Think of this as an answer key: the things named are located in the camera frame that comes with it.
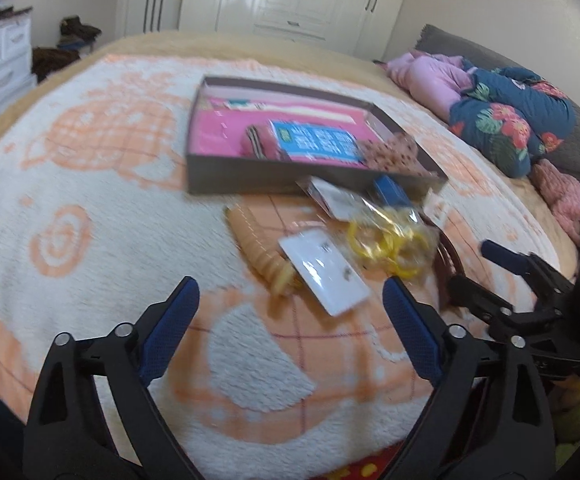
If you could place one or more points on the clear packet with white card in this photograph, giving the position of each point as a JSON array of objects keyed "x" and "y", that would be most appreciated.
[{"x": 332, "y": 197}]

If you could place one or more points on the dark blue floral quilt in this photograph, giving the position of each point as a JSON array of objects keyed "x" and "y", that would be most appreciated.
[{"x": 510, "y": 115}]

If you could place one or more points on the pink quilt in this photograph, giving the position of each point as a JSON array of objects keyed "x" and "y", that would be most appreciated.
[{"x": 432, "y": 80}]

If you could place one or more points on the tan polka-dot scrunchie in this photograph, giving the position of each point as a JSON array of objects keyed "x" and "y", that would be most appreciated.
[{"x": 395, "y": 156}]

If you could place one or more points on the beige bed cover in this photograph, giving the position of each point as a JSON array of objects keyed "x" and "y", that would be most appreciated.
[{"x": 169, "y": 42}]

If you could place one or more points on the cardboard box with pink lining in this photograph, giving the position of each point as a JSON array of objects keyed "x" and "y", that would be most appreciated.
[{"x": 229, "y": 130}]

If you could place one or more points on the white earring card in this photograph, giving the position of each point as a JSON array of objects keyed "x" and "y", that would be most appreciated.
[{"x": 320, "y": 272}]

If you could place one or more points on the clutter on drawer cabinet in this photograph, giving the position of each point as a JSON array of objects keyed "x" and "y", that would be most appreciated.
[{"x": 4, "y": 14}]

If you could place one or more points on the dark red hair band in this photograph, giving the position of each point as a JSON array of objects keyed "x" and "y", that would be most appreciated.
[{"x": 445, "y": 265}]

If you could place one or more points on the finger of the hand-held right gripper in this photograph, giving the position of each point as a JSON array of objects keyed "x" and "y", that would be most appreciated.
[
  {"x": 497, "y": 251},
  {"x": 475, "y": 297}
]

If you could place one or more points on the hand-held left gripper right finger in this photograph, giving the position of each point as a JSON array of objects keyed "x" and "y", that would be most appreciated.
[{"x": 415, "y": 332}]

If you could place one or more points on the red printed cloth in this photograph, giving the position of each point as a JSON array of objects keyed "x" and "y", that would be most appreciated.
[{"x": 365, "y": 467}]

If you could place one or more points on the bag of yellow bangles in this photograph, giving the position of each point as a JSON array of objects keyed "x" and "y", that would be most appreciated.
[{"x": 390, "y": 245}]

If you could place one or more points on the brown bag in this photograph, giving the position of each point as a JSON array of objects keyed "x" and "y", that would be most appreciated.
[{"x": 79, "y": 30}]

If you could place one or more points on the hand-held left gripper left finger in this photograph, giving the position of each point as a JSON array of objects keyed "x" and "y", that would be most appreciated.
[{"x": 169, "y": 332}]

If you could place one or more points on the small blue jewelry box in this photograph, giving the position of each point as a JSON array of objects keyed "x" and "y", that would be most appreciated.
[{"x": 392, "y": 191}]

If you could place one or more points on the pink knit cloth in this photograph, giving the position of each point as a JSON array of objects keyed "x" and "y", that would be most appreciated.
[{"x": 562, "y": 195}]

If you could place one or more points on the orange and white printed blanket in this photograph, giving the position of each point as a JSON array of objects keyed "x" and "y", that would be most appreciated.
[{"x": 119, "y": 240}]

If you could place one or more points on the dark bag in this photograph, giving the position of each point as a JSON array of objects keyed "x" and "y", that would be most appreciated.
[{"x": 54, "y": 60}]

